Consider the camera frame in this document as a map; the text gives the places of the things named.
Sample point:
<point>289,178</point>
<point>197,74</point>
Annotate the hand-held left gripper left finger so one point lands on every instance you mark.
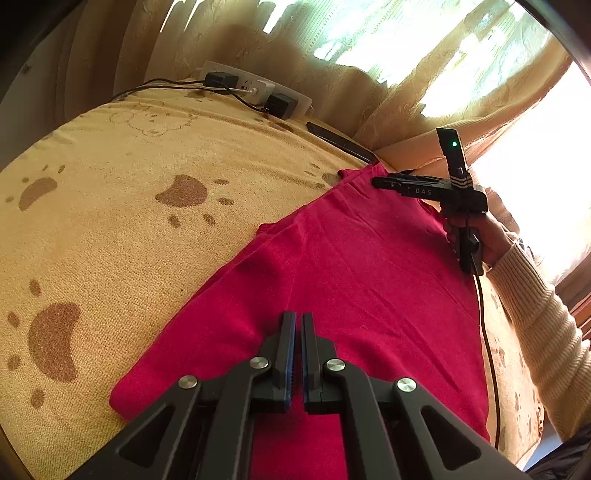
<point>291,360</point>

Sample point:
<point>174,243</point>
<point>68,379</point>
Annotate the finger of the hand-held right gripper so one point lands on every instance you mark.
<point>385,182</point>

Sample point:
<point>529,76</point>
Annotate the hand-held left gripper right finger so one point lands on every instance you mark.
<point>305,364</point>

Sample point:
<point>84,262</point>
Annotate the red sweater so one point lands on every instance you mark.
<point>369,277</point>

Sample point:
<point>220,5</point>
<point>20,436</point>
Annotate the person's right forearm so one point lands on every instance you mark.
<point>545,332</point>

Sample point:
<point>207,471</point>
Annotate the person's right hand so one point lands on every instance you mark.
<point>496,240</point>

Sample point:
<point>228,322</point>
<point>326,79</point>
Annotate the black smartphone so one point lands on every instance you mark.
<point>341,142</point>

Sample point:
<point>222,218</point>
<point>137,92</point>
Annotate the dark grey charger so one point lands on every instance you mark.
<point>280,105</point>

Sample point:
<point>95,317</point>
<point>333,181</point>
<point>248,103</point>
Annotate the brown wooden door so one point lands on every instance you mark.
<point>575,300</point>

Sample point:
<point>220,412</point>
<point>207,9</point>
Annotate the white charger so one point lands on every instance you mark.
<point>258,90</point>

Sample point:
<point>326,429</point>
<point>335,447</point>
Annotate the white power strip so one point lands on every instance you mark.
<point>258,85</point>

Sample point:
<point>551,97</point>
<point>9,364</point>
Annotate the beige patterned curtain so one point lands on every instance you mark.
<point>277,41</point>

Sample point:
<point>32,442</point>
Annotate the black charger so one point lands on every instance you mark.
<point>220,82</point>

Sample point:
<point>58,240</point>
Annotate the yellow paw-print blanket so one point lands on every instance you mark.
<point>115,254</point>

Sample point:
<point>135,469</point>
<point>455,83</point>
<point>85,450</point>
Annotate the person's dark clothing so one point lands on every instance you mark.
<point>563,461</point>

